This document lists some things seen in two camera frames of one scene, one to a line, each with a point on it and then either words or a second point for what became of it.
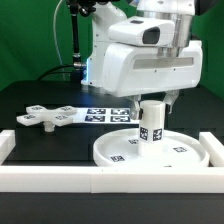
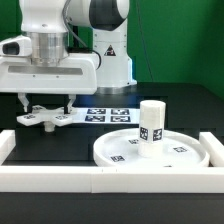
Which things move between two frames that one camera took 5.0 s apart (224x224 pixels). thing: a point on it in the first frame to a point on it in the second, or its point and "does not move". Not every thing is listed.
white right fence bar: [214, 148] does not move
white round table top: [120, 149] does not move
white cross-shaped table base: [39, 114] does not move
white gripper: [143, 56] to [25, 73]
